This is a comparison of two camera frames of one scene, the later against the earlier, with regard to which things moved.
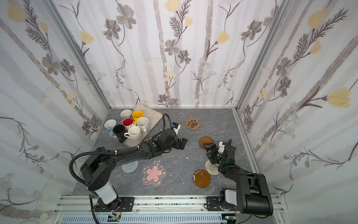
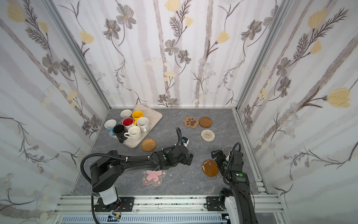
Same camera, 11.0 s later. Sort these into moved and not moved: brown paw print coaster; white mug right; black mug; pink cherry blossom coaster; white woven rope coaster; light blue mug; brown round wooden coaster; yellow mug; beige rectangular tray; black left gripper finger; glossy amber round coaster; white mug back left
Moved: brown round wooden coaster; glossy amber round coaster; black left gripper finger; white woven rope coaster
Not moved: black mug; light blue mug; pink cherry blossom coaster; beige rectangular tray; white mug right; white mug back left; brown paw print coaster; yellow mug
